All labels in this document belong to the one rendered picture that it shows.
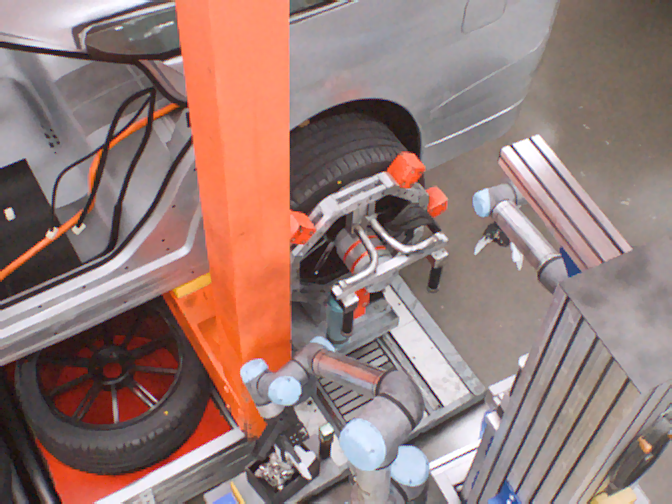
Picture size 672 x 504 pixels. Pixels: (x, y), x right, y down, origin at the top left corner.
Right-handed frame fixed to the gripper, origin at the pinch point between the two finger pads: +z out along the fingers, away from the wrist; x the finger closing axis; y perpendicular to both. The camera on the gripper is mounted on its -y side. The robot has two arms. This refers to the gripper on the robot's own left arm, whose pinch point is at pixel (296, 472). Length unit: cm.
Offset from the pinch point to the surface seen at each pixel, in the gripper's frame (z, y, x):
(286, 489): 19.8, 2.7, 27.9
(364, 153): -62, 74, 28
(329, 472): 28.3, 20.0, 34.5
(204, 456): 12, -8, 63
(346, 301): -26, 44, 21
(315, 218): -51, 51, 31
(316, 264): -27, 57, 60
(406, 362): 38, 84, 81
